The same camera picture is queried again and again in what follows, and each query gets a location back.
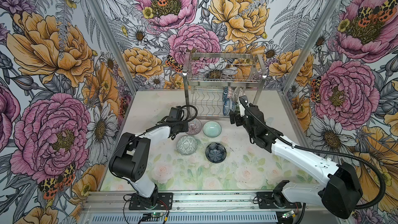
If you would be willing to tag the grey green patterned bowl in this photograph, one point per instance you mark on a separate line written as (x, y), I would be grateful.
(187, 145)

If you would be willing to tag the blue floral pattern bowl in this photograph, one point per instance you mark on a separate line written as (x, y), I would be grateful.
(228, 107)

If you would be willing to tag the white vented cable duct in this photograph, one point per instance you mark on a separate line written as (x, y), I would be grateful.
(189, 218)

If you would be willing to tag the dark navy flower bowl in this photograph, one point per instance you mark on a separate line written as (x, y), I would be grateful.
(215, 153)

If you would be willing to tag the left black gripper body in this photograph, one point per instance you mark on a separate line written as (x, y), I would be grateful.
(183, 126)

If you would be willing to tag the aluminium front rail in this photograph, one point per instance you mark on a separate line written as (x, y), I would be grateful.
(183, 201)

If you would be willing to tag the blue geometric pattern bowl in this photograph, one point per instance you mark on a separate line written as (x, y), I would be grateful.
(227, 93)

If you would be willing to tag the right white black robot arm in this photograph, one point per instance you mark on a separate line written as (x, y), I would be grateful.
(338, 189)

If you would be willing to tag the left aluminium frame post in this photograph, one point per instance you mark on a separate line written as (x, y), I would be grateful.
(96, 8)

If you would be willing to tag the aluminium frame post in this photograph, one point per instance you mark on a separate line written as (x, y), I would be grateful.
(96, 8)
(325, 14)

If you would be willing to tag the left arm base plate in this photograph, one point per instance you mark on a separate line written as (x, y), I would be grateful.
(160, 201)

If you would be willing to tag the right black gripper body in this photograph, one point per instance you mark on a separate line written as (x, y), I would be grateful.
(240, 121)

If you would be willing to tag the mint green lined bowl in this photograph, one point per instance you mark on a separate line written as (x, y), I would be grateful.
(212, 129)

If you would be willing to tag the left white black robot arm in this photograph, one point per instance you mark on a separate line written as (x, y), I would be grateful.
(129, 160)

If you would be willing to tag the steel two-tier dish rack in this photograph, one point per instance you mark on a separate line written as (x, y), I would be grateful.
(206, 74)

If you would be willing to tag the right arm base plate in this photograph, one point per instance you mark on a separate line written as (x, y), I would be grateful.
(268, 199)

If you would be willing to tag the right aluminium frame post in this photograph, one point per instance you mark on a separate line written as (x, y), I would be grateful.
(325, 14)

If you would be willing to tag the green leaf pattern bowl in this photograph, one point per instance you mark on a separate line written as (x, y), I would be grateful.
(235, 106)

